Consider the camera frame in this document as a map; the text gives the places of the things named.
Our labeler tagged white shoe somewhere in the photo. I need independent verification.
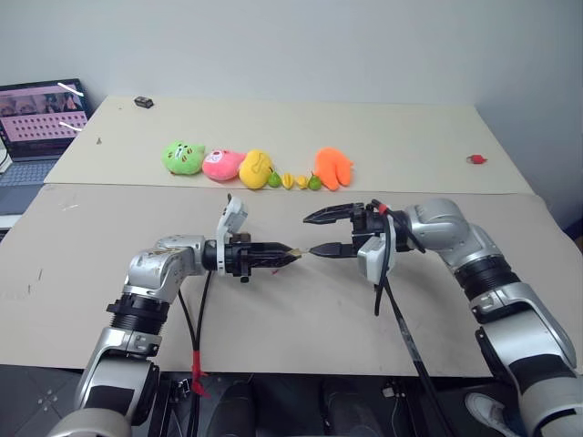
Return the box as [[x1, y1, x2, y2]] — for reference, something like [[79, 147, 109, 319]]
[[464, 391, 525, 437]]

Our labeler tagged dark rounded shape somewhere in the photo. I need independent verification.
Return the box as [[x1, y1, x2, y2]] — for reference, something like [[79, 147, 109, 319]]
[[202, 378, 261, 437], [318, 377, 388, 437]]

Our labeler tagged beige cardboard sheet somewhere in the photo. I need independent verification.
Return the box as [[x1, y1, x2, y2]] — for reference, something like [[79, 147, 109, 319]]
[[43, 94, 539, 196], [0, 183, 583, 380]]

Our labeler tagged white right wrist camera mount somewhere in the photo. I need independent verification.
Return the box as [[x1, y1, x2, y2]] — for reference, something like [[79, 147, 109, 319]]
[[356, 234, 395, 284]]

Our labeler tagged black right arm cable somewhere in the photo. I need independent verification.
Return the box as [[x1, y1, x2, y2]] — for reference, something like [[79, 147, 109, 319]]
[[369, 198, 453, 437]]

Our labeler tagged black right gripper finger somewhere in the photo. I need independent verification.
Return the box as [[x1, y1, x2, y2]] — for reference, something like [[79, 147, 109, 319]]
[[302, 202, 366, 226], [309, 242, 355, 260]]

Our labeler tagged orange plush toy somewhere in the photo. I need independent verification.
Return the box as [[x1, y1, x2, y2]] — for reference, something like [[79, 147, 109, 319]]
[[313, 146, 355, 191]]

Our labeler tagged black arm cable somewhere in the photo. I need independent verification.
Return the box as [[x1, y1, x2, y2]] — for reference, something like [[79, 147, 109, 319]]
[[369, 198, 453, 437], [176, 269, 215, 437]]

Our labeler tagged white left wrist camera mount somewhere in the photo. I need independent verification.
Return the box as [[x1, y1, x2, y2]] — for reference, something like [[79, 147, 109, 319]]
[[215, 195, 250, 277]]

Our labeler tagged green plush toy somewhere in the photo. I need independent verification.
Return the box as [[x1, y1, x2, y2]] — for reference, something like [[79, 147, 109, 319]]
[[161, 139, 206, 177]]

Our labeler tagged pink plush toy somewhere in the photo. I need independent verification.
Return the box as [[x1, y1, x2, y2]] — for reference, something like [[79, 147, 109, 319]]
[[201, 148, 246, 184]]

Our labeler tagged yellow plush toy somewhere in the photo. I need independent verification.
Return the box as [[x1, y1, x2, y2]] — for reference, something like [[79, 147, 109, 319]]
[[238, 149, 274, 190]]

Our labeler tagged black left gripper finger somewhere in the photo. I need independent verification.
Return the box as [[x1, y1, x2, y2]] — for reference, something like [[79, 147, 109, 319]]
[[252, 252, 302, 270], [252, 241, 293, 257]]

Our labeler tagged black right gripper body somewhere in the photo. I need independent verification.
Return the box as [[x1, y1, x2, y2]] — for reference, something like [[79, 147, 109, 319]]
[[350, 204, 389, 261]]

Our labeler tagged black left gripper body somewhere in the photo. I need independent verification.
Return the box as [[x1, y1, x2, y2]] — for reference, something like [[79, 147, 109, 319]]
[[224, 232, 257, 284]]

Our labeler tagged open laptop computer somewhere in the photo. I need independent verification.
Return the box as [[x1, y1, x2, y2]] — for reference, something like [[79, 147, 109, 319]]
[[0, 77, 95, 216]]

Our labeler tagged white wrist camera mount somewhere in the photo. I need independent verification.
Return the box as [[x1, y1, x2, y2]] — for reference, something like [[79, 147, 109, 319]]
[[215, 195, 250, 277], [356, 234, 395, 284]]

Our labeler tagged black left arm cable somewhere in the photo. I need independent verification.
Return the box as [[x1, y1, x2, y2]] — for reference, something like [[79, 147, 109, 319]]
[[176, 269, 215, 437]]

